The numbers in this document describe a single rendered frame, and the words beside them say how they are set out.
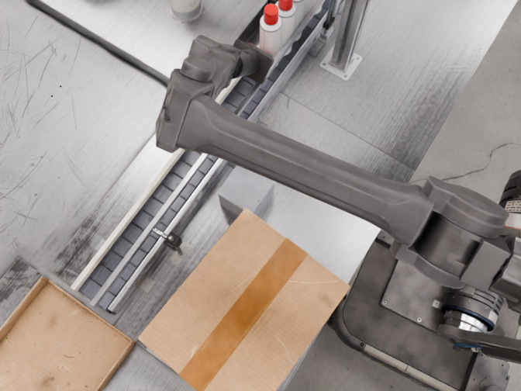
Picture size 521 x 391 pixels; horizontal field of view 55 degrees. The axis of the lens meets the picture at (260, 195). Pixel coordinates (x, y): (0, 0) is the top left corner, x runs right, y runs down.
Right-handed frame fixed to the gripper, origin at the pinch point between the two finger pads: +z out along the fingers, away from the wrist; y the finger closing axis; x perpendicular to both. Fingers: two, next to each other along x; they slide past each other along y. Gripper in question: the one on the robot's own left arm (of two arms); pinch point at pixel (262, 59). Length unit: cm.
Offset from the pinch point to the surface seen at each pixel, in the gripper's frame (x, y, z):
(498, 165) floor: 16, -82, 112
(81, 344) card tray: 65, -3, -46
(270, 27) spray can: -8.8, -0.7, -6.6
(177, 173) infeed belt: 29.6, 1.8, -19.1
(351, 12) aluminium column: -18.9, -14.1, 2.8
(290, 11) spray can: -13.4, -2.1, -2.4
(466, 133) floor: 11, -64, 116
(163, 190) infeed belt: 33.6, 2.2, -22.8
